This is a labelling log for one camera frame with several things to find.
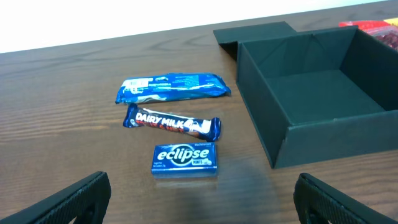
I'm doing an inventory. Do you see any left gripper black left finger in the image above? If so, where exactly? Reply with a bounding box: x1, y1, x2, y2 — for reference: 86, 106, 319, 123
1, 171, 111, 224

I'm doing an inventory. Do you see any yellow Hacks candy bag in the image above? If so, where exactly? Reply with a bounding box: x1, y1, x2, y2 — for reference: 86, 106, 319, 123
384, 17, 398, 26

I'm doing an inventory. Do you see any dark green open box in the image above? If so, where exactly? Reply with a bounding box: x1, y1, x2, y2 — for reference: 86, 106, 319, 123
214, 22, 397, 169

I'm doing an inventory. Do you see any blue wafer snack wrapper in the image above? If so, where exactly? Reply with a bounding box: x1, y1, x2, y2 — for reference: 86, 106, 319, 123
115, 73, 231, 104

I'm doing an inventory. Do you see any blue Eclipse mints tin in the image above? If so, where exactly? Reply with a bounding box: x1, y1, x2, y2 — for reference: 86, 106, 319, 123
151, 142, 218, 178

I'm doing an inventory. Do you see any Dairy Milk chocolate bar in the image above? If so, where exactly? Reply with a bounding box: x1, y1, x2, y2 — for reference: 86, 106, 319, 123
123, 104, 221, 142

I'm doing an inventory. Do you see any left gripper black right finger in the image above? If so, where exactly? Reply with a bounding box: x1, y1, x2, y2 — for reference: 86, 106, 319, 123
293, 173, 397, 224

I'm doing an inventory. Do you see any red Hacks candy bag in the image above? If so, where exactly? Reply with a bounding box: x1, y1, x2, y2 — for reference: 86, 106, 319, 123
338, 20, 397, 50

